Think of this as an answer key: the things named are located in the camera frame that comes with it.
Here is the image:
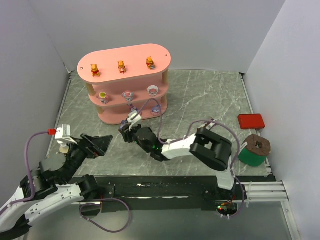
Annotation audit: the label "pink cloud toy blue bows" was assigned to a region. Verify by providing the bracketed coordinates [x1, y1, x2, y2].
[122, 90, 134, 102]

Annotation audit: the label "pink cup toy yellow top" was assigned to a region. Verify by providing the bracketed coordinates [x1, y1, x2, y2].
[97, 92, 109, 105]

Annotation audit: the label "pink white frilly toy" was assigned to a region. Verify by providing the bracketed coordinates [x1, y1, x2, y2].
[147, 85, 159, 97]

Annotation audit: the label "orange bear toy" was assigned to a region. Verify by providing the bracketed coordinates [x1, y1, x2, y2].
[91, 64, 101, 77]
[146, 56, 156, 70]
[117, 60, 126, 74]

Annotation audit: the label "small purple bunny toy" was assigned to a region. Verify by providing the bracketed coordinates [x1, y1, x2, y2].
[119, 119, 128, 129]

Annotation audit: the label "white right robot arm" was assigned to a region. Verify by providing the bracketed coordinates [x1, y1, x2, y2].
[119, 123, 235, 191]

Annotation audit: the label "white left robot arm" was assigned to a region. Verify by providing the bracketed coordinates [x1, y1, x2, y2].
[0, 134, 113, 240]

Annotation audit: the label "pink three-tier wooden shelf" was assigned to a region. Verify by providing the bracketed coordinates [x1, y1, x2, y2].
[77, 43, 171, 125]

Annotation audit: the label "beige round disc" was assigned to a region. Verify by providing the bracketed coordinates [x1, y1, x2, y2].
[57, 140, 70, 154]

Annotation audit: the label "brown chocolate bar wrapper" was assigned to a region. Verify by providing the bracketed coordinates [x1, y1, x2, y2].
[205, 121, 216, 131]

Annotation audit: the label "red box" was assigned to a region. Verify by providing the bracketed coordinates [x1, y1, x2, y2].
[237, 113, 265, 130]

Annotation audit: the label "green brown tape roll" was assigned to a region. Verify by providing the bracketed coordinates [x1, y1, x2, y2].
[238, 134, 271, 167]

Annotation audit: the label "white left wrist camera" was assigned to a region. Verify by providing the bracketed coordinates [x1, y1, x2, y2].
[54, 124, 77, 147]

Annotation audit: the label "black base frame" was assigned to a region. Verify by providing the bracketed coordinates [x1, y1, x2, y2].
[95, 176, 247, 213]

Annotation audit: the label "purple loose cable loop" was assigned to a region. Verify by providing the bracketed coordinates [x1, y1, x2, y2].
[79, 197, 133, 233]

